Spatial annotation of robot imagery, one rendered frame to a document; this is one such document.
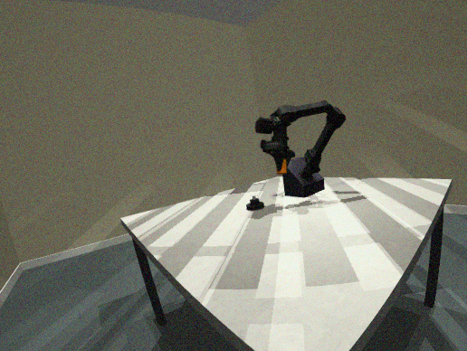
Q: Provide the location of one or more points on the orange knob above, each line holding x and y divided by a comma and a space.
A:
283, 168

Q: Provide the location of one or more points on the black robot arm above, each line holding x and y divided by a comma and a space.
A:
288, 114

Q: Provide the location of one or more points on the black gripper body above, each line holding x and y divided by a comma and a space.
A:
280, 143

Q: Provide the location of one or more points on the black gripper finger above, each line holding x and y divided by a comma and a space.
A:
288, 158
278, 158

